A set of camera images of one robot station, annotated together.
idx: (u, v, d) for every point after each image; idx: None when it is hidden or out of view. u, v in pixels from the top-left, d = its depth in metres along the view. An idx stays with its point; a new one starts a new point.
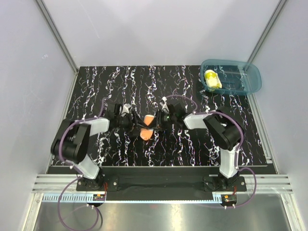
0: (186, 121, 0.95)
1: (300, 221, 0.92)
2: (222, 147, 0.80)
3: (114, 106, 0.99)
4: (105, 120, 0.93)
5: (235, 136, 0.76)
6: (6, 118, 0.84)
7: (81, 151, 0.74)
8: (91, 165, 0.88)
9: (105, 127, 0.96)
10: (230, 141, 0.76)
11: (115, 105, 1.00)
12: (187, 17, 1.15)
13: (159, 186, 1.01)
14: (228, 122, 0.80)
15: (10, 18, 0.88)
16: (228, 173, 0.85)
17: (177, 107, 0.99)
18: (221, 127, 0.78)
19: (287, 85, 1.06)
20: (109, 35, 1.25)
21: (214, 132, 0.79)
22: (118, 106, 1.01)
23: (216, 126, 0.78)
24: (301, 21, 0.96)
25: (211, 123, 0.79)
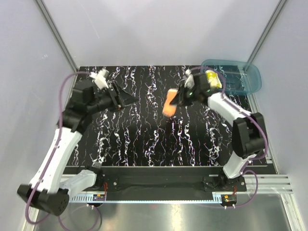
0: (210, 100, 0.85)
1: (301, 221, 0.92)
2: (236, 151, 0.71)
3: (81, 96, 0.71)
4: (71, 137, 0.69)
5: (256, 148, 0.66)
6: (6, 118, 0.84)
7: (58, 202, 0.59)
8: (85, 180, 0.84)
9: (79, 133, 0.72)
10: (248, 151, 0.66)
11: (83, 92, 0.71)
12: (187, 17, 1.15)
13: (159, 186, 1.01)
14: (255, 132, 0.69)
15: (11, 18, 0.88)
16: (231, 173, 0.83)
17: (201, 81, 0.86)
18: (246, 135, 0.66)
19: (287, 85, 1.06)
20: (109, 35, 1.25)
21: (237, 136, 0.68)
22: (85, 91, 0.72)
23: (242, 133, 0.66)
24: (300, 21, 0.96)
25: (238, 127, 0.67)
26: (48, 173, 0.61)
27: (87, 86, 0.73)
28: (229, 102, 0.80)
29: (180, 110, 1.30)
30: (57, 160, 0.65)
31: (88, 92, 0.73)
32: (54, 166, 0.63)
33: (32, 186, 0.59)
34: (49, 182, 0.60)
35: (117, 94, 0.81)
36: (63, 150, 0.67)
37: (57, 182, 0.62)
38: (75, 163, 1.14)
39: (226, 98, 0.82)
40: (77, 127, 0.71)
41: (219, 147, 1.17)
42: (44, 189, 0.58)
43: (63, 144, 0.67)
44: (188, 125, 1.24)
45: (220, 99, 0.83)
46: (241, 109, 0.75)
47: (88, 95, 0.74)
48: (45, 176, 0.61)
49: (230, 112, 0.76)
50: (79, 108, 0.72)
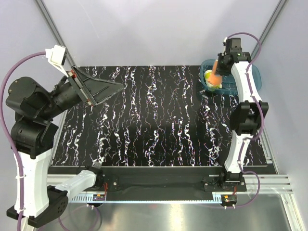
0: (234, 65, 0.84)
1: (300, 221, 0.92)
2: (231, 124, 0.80)
3: (23, 109, 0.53)
4: (35, 162, 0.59)
5: (248, 127, 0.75)
6: None
7: (53, 212, 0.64)
8: (85, 181, 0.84)
9: (44, 151, 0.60)
10: (240, 127, 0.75)
11: (22, 104, 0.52)
12: (187, 17, 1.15)
13: (160, 186, 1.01)
14: (255, 116, 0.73)
15: (11, 18, 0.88)
16: (229, 164, 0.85)
17: (234, 44, 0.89)
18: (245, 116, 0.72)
19: (286, 86, 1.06)
20: (109, 35, 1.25)
21: (237, 113, 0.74)
22: (27, 101, 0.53)
23: (242, 115, 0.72)
24: (300, 21, 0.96)
25: (241, 109, 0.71)
26: (29, 201, 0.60)
27: (28, 92, 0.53)
28: (249, 80, 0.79)
29: (180, 110, 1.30)
30: (31, 187, 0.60)
31: (33, 98, 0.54)
32: (31, 194, 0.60)
33: (17, 211, 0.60)
34: (32, 209, 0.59)
35: (83, 85, 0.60)
36: (32, 176, 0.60)
37: (40, 203, 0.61)
38: (75, 163, 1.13)
39: (249, 73, 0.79)
40: (36, 148, 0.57)
41: (220, 147, 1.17)
42: (31, 215, 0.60)
43: (29, 171, 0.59)
44: (188, 125, 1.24)
45: (244, 72, 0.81)
46: (254, 94, 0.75)
47: (35, 101, 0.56)
48: (26, 205, 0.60)
49: (243, 91, 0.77)
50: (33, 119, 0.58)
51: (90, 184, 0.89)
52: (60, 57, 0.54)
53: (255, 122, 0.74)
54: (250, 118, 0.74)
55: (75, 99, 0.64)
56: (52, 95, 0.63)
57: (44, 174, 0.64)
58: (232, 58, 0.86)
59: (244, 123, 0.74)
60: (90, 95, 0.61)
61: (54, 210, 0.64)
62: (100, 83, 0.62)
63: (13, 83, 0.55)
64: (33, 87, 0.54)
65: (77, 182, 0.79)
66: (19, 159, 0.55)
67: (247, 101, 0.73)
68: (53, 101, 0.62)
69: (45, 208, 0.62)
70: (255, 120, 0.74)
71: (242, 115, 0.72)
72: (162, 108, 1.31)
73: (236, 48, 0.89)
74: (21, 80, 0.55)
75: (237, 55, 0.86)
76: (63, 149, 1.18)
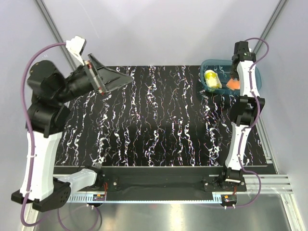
0: (239, 64, 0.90)
1: (301, 221, 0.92)
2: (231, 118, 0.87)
3: (42, 89, 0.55)
4: (47, 143, 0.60)
5: (245, 120, 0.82)
6: (6, 119, 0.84)
7: (57, 199, 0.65)
8: (86, 177, 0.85)
9: (56, 132, 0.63)
10: (238, 121, 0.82)
11: (42, 84, 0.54)
12: (187, 17, 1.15)
13: (160, 186, 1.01)
14: (253, 110, 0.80)
15: (10, 18, 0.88)
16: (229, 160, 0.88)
17: (241, 44, 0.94)
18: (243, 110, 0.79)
19: (286, 86, 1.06)
20: (109, 35, 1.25)
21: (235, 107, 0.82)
22: (45, 81, 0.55)
23: (239, 108, 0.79)
24: (300, 21, 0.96)
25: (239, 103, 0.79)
26: (35, 183, 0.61)
27: (48, 73, 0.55)
28: (251, 77, 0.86)
29: (180, 110, 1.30)
30: (40, 168, 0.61)
31: (51, 80, 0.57)
32: (38, 175, 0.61)
33: (22, 194, 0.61)
34: (38, 192, 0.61)
35: (96, 74, 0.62)
36: (42, 158, 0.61)
37: (46, 187, 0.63)
38: (75, 163, 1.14)
39: (251, 71, 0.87)
40: (50, 129, 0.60)
41: (220, 147, 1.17)
42: (36, 198, 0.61)
43: (40, 151, 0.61)
44: (188, 125, 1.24)
45: (247, 70, 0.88)
46: (254, 89, 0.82)
47: (53, 83, 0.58)
48: (32, 186, 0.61)
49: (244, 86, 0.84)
50: (49, 101, 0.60)
51: (90, 183, 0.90)
52: (79, 47, 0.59)
53: (252, 116, 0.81)
54: (248, 112, 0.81)
55: (88, 89, 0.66)
56: (67, 81, 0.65)
57: (53, 157, 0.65)
58: (238, 57, 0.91)
59: (241, 116, 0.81)
60: (102, 83, 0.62)
61: (57, 198, 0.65)
62: (113, 73, 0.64)
63: (33, 65, 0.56)
64: (53, 70, 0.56)
65: (78, 177, 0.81)
66: (32, 136, 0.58)
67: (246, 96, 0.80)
68: (68, 86, 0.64)
69: (50, 193, 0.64)
70: (252, 113, 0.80)
71: (240, 109, 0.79)
72: (162, 108, 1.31)
73: (242, 49, 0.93)
74: (42, 62, 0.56)
75: (244, 55, 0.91)
76: (63, 149, 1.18)
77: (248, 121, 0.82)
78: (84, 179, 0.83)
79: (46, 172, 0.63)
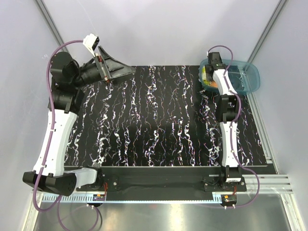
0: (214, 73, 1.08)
1: (301, 221, 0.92)
2: (218, 117, 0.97)
3: (62, 76, 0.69)
4: (66, 118, 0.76)
5: (230, 116, 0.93)
6: (6, 118, 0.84)
7: (65, 182, 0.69)
8: (87, 174, 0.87)
9: (73, 111, 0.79)
10: (224, 117, 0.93)
11: (63, 71, 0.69)
12: (187, 17, 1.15)
13: (160, 186, 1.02)
14: (235, 108, 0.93)
15: (10, 18, 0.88)
16: (225, 159, 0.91)
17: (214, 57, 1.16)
18: (225, 107, 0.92)
19: (286, 86, 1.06)
20: (109, 35, 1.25)
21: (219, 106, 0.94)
22: (65, 68, 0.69)
23: (224, 105, 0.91)
24: (300, 21, 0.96)
25: (223, 100, 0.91)
26: (51, 158, 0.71)
27: (66, 61, 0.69)
28: (227, 80, 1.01)
29: (180, 110, 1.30)
30: (56, 144, 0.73)
31: (69, 67, 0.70)
32: (54, 149, 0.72)
33: (36, 173, 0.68)
34: (52, 167, 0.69)
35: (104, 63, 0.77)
36: (59, 133, 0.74)
37: (59, 164, 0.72)
38: (75, 163, 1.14)
39: (225, 76, 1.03)
40: (70, 107, 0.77)
41: (220, 147, 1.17)
42: (50, 173, 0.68)
43: (59, 126, 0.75)
44: (188, 125, 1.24)
45: (222, 75, 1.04)
46: (231, 88, 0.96)
47: (69, 70, 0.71)
48: (48, 161, 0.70)
49: (222, 88, 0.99)
50: (68, 87, 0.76)
51: (90, 182, 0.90)
52: (92, 42, 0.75)
53: (235, 113, 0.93)
54: (231, 109, 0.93)
55: (97, 78, 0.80)
56: (80, 70, 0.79)
57: (67, 135, 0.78)
58: (212, 68, 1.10)
59: (225, 113, 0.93)
60: (108, 71, 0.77)
61: (66, 184, 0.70)
62: (118, 63, 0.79)
63: (53, 56, 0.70)
64: (70, 58, 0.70)
65: (80, 172, 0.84)
66: (53, 114, 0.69)
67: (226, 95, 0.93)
68: (80, 75, 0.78)
69: (60, 174, 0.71)
70: (235, 110, 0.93)
71: (224, 105, 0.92)
72: (162, 108, 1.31)
73: (215, 60, 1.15)
74: (59, 54, 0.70)
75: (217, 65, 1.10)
76: None
77: (232, 118, 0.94)
78: (84, 177, 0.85)
79: (61, 147, 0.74)
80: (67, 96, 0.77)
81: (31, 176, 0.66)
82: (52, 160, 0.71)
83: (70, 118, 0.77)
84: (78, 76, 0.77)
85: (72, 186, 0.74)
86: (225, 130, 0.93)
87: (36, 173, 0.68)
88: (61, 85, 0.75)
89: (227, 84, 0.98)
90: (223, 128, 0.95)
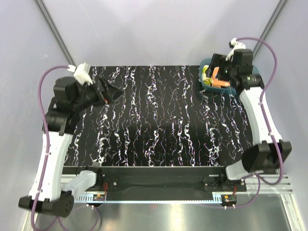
0: (243, 93, 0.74)
1: (300, 221, 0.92)
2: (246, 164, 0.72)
3: (64, 94, 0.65)
4: (61, 141, 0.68)
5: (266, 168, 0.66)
6: (6, 119, 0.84)
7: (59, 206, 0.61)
8: (86, 181, 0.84)
9: (69, 132, 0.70)
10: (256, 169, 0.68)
11: (65, 90, 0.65)
12: (187, 16, 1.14)
13: (160, 186, 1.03)
14: (274, 159, 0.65)
15: (11, 19, 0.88)
16: (232, 176, 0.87)
17: (245, 59, 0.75)
18: (261, 160, 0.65)
19: (287, 86, 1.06)
20: (109, 35, 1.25)
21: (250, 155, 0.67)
22: (68, 87, 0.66)
23: (258, 159, 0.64)
24: (301, 21, 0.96)
25: (257, 155, 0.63)
26: (46, 183, 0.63)
27: (70, 82, 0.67)
28: (265, 111, 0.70)
29: (180, 110, 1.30)
30: (52, 167, 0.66)
31: (71, 88, 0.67)
32: (51, 173, 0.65)
33: (32, 197, 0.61)
34: (48, 191, 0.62)
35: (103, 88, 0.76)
36: (56, 156, 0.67)
37: (56, 188, 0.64)
38: (75, 163, 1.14)
39: (263, 105, 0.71)
40: (65, 129, 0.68)
41: (220, 147, 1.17)
42: (46, 198, 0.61)
43: (54, 148, 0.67)
44: (188, 125, 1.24)
45: (257, 102, 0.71)
46: (273, 132, 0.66)
47: (72, 91, 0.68)
48: (43, 186, 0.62)
49: (258, 127, 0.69)
50: (65, 107, 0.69)
51: (91, 183, 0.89)
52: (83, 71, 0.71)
53: (274, 164, 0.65)
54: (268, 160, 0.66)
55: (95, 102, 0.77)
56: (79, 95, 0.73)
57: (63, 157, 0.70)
58: (241, 83, 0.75)
59: (260, 165, 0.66)
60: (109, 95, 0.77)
61: (63, 206, 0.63)
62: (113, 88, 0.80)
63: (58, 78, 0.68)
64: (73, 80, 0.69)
65: (78, 183, 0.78)
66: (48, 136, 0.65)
67: (264, 142, 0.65)
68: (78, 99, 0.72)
69: (58, 197, 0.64)
70: (274, 163, 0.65)
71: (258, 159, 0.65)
72: (162, 108, 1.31)
73: (246, 65, 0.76)
74: (65, 78, 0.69)
75: (247, 79, 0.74)
76: None
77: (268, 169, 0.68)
78: (84, 183, 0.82)
79: (57, 171, 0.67)
80: (62, 117, 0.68)
81: (27, 200, 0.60)
82: (46, 185, 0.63)
83: (63, 143, 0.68)
84: (77, 99, 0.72)
85: (69, 206, 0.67)
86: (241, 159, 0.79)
87: (32, 198, 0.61)
88: (60, 105, 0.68)
89: (268, 124, 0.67)
90: (245, 168, 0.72)
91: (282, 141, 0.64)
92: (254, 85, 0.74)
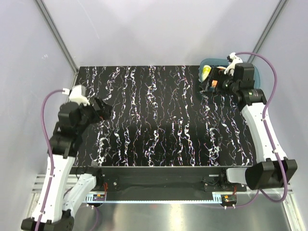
0: (245, 108, 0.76)
1: (300, 221, 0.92)
2: (250, 182, 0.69)
3: (68, 120, 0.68)
4: (65, 163, 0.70)
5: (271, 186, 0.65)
6: (6, 118, 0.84)
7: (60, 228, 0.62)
8: (85, 189, 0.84)
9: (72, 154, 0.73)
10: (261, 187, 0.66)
11: (69, 116, 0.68)
12: (187, 17, 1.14)
13: (160, 186, 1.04)
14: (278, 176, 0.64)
15: (11, 19, 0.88)
16: (232, 178, 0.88)
17: (246, 73, 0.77)
18: (266, 179, 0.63)
19: (286, 86, 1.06)
20: (109, 35, 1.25)
21: (254, 173, 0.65)
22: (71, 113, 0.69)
23: (264, 178, 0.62)
24: (301, 21, 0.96)
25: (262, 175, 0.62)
26: (49, 204, 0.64)
27: (73, 108, 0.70)
28: (268, 128, 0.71)
29: (180, 110, 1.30)
30: (56, 189, 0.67)
31: (75, 114, 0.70)
32: (54, 196, 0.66)
33: (35, 219, 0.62)
34: (51, 212, 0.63)
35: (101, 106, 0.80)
36: (59, 178, 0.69)
37: (58, 210, 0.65)
38: (75, 163, 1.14)
39: (265, 120, 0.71)
40: (69, 151, 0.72)
41: (220, 147, 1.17)
42: (48, 220, 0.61)
43: (57, 171, 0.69)
44: (188, 125, 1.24)
45: (260, 118, 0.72)
46: (276, 150, 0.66)
47: (75, 117, 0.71)
48: (46, 208, 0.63)
49: (262, 143, 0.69)
50: (70, 131, 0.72)
51: (91, 186, 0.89)
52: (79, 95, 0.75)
53: (279, 181, 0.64)
54: (274, 177, 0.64)
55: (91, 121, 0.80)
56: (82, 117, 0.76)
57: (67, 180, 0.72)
58: (243, 97, 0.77)
59: (265, 184, 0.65)
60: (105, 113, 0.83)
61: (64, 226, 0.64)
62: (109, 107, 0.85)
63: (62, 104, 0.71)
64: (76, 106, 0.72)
65: (77, 195, 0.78)
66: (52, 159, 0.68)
67: (268, 160, 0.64)
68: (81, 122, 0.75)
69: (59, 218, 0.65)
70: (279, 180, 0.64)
71: (264, 178, 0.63)
72: (162, 108, 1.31)
73: (247, 80, 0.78)
74: (69, 103, 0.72)
75: (249, 94, 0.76)
76: None
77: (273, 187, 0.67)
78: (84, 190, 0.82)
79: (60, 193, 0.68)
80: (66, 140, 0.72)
81: (30, 222, 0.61)
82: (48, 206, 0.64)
83: (68, 165, 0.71)
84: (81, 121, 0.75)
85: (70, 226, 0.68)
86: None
87: (34, 220, 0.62)
88: (65, 129, 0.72)
89: (272, 142, 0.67)
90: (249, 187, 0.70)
91: (287, 159, 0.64)
92: (256, 99, 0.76)
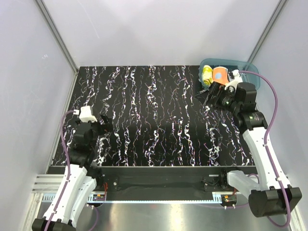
0: (247, 133, 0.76)
1: (301, 221, 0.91)
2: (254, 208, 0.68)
3: (83, 139, 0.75)
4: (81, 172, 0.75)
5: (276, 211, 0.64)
6: (6, 118, 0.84)
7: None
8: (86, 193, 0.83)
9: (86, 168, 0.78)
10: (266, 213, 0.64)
11: (84, 136, 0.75)
12: (187, 17, 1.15)
13: (160, 186, 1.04)
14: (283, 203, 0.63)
15: (11, 18, 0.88)
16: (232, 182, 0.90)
17: (248, 97, 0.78)
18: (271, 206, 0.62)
19: (286, 86, 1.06)
20: (109, 35, 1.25)
21: (258, 198, 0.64)
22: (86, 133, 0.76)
23: (268, 206, 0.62)
24: (301, 21, 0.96)
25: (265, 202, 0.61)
26: (61, 205, 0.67)
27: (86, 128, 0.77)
28: (270, 153, 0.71)
29: (180, 110, 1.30)
30: (69, 193, 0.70)
31: (88, 134, 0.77)
32: (67, 197, 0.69)
33: (46, 218, 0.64)
34: (62, 214, 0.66)
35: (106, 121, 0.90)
36: (73, 184, 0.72)
37: (68, 212, 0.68)
38: None
39: (267, 146, 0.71)
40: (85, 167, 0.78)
41: (220, 147, 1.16)
42: (58, 219, 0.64)
43: (73, 177, 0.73)
44: (188, 125, 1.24)
45: (262, 143, 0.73)
46: (280, 178, 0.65)
47: (89, 136, 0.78)
48: (58, 208, 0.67)
49: (265, 171, 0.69)
50: (84, 147, 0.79)
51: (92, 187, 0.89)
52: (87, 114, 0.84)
53: (283, 208, 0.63)
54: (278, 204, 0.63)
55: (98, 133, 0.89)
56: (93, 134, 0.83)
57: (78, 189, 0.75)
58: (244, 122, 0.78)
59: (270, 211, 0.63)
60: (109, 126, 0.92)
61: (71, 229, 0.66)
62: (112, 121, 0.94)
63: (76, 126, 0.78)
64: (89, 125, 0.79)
65: (77, 202, 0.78)
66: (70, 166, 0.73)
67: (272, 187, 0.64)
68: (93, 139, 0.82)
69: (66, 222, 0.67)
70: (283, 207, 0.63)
71: (269, 205, 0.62)
72: (162, 108, 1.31)
73: (249, 103, 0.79)
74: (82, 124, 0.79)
75: (250, 118, 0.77)
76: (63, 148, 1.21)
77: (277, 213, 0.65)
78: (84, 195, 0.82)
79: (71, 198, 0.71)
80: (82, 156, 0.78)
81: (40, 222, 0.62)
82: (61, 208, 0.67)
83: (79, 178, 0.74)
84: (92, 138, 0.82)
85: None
86: (250, 187, 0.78)
87: (45, 218, 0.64)
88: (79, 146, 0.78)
89: (275, 168, 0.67)
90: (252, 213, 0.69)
91: (290, 186, 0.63)
92: (257, 124, 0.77)
